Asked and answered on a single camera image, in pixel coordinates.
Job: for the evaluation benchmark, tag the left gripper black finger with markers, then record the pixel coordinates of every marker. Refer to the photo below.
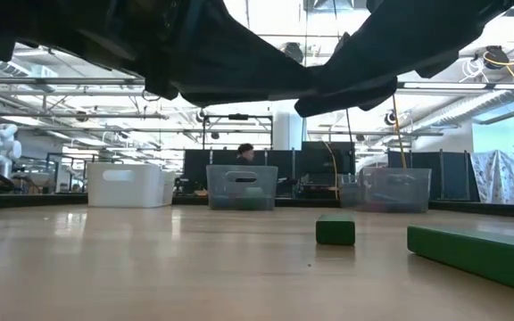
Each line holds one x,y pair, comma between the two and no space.
239,89
230,49

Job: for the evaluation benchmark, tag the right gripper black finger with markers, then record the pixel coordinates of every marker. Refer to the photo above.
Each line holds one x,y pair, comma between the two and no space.
350,96
373,44

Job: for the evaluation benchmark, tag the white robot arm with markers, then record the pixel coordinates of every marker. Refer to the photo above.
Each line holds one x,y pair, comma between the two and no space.
3,147

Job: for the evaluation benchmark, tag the person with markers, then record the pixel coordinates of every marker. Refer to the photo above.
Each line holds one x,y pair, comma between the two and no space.
244,153

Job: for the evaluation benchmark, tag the black screen panels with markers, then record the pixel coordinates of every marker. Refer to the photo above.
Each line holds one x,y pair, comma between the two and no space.
315,162

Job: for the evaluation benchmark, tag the clear grey plastic bin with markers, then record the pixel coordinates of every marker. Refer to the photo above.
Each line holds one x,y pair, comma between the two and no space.
241,196
395,191

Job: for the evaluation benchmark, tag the black partition panel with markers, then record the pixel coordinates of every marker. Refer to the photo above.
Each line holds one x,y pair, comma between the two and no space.
453,178

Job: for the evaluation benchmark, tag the green long block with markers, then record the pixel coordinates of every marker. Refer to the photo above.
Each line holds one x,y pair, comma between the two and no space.
335,229
475,254

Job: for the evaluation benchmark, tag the white plastic bin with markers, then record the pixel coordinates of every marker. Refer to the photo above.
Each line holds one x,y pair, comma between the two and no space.
127,189

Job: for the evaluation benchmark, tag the patterned white cloth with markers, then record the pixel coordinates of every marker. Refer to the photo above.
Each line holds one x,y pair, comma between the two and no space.
498,178

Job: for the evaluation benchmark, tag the black table frame rail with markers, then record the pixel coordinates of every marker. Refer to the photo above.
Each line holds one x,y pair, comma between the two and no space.
29,201

